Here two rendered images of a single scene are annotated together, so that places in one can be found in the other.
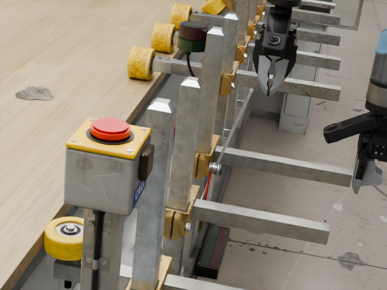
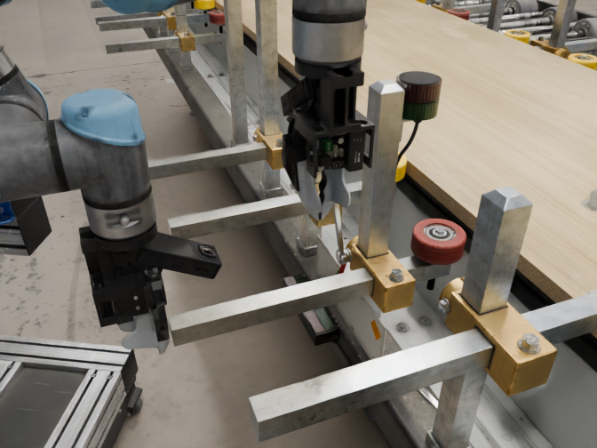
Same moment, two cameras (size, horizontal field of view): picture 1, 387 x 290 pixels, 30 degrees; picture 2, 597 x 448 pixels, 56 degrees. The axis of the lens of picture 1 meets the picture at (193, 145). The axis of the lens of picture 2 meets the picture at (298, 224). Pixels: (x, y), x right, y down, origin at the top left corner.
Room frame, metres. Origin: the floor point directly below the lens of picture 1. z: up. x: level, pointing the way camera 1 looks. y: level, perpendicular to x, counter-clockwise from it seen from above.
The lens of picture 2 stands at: (1.97, -0.46, 1.38)
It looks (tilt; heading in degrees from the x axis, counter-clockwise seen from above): 33 degrees down; 151
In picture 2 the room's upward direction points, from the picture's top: straight up
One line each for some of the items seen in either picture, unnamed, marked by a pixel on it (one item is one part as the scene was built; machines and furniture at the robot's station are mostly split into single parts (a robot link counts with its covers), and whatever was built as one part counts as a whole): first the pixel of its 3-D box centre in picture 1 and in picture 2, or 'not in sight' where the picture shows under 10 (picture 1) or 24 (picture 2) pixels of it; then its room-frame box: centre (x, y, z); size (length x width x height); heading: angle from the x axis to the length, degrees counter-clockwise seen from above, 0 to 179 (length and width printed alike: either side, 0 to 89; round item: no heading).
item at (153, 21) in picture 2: not in sight; (156, 21); (-0.29, 0.15, 0.83); 0.43 x 0.03 x 0.04; 82
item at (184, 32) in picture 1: (193, 30); (417, 86); (1.42, 0.03, 1.13); 0.06 x 0.06 x 0.02
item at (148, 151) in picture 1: (146, 162); not in sight; (0.65, 0.04, 1.20); 0.03 x 0.01 x 0.03; 172
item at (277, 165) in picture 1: (251, 161); (318, 294); (1.43, -0.13, 0.84); 0.43 x 0.03 x 0.04; 82
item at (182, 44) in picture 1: (192, 42); (416, 104); (1.42, 0.03, 1.10); 0.06 x 0.06 x 0.02
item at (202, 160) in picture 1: (201, 155); (379, 269); (1.43, -0.02, 0.85); 0.13 x 0.06 x 0.05; 172
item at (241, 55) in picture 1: (238, 49); not in sight; (1.93, -0.09, 0.95); 0.13 x 0.06 x 0.05; 172
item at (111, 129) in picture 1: (110, 132); not in sight; (0.66, 0.08, 1.22); 0.04 x 0.04 x 0.02
